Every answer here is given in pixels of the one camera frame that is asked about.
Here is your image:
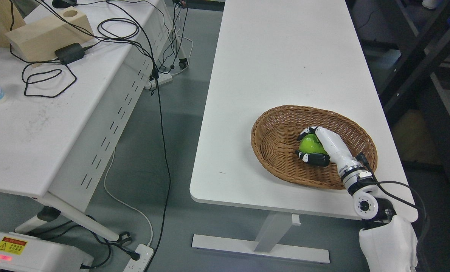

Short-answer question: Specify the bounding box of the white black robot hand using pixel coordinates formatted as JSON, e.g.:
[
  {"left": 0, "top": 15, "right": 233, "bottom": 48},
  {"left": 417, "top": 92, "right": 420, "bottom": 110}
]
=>
[{"left": 295, "top": 126, "right": 360, "bottom": 170}]

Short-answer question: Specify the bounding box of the green apple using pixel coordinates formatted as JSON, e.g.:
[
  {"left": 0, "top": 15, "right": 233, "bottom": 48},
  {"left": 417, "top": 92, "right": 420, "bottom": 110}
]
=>
[{"left": 299, "top": 134, "right": 327, "bottom": 155}]

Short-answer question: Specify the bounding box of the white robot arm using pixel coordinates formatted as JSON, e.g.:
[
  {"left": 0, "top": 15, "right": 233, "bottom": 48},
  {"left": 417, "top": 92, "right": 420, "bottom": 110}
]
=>
[{"left": 332, "top": 153, "right": 417, "bottom": 272}]

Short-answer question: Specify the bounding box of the cardboard box under shelf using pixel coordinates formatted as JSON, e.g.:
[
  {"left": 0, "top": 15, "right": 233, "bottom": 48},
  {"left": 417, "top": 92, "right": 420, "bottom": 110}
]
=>
[{"left": 391, "top": 110, "right": 441, "bottom": 165}]

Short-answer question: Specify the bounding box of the black metal shelf left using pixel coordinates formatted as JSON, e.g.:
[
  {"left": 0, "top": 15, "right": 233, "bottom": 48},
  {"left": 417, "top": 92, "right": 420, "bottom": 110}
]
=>
[{"left": 346, "top": 0, "right": 450, "bottom": 183}]

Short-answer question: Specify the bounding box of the brown wicker basket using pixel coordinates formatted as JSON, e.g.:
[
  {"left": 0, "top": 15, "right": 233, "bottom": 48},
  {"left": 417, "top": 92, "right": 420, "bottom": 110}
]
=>
[{"left": 251, "top": 105, "right": 378, "bottom": 190}]

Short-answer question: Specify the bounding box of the white power strip under table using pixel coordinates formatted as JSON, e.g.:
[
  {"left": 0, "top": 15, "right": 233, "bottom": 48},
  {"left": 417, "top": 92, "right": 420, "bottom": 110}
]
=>
[{"left": 144, "top": 74, "right": 172, "bottom": 91}]

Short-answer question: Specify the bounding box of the white power strip on floor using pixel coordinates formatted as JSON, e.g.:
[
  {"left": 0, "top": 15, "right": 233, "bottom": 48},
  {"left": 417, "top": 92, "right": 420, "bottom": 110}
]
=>
[{"left": 123, "top": 243, "right": 154, "bottom": 272}]

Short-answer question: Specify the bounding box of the black power adapter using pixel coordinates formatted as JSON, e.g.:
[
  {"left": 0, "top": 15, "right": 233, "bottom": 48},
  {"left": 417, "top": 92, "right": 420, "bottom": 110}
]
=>
[{"left": 54, "top": 43, "right": 85, "bottom": 65}]

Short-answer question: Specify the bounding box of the white folding table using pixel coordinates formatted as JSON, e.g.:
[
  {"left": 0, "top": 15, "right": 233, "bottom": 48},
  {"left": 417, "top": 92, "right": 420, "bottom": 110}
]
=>
[{"left": 0, "top": 0, "right": 189, "bottom": 242}]

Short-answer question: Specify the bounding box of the wooden block with hole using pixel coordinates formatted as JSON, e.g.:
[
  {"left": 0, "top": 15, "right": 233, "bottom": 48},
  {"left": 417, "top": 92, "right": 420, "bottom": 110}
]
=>
[{"left": 5, "top": 7, "right": 93, "bottom": 62}]

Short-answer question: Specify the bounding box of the white box device with warning label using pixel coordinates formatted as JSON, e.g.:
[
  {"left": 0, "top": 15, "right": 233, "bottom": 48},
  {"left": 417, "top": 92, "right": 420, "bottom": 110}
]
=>
[{"left": 0, "top": 232, "right": 94, "bottom": 272}]

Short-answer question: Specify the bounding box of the white desk with pedestal leg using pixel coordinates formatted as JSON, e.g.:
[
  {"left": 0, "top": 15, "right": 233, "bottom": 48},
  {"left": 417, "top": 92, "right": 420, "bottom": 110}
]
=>
[{"left": 190, "top": 0, "right": 408, "bottom": 263}]

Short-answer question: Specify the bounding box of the long black cable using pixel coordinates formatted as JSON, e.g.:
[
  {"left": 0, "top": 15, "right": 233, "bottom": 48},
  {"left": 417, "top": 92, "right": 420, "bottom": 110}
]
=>
[{"left": 104, "top": 0, "right": 189, "bottom": 272}]

